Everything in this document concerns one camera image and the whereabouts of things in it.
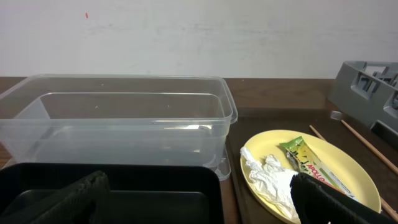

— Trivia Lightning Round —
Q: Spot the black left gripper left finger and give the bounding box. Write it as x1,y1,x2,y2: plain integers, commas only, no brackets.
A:
1,171,110,224

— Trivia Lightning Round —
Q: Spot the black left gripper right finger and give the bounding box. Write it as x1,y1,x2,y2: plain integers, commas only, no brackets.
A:
290,172,395,224

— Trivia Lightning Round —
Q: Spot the dark brown serving tray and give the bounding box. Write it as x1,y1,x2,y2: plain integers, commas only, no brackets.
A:
226,108,397,224

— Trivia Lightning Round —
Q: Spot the yellow plate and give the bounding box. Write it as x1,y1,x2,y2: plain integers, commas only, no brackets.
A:
229,130,381,223

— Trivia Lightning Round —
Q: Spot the white tissue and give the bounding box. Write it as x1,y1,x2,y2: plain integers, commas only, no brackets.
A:
240,147,299,220

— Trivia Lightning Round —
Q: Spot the black plastic tray bin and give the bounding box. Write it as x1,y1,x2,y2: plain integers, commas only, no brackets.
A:
1,163,224,223

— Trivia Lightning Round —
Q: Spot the grey dishwasher rack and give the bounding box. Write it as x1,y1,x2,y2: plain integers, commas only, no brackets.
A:
328,61,397,149

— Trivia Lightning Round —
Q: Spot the green snack wrapper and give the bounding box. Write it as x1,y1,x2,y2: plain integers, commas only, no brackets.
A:
279,136,357,200

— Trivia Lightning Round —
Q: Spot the clear plastic bin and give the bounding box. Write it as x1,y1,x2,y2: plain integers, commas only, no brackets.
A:
1,74,238,180

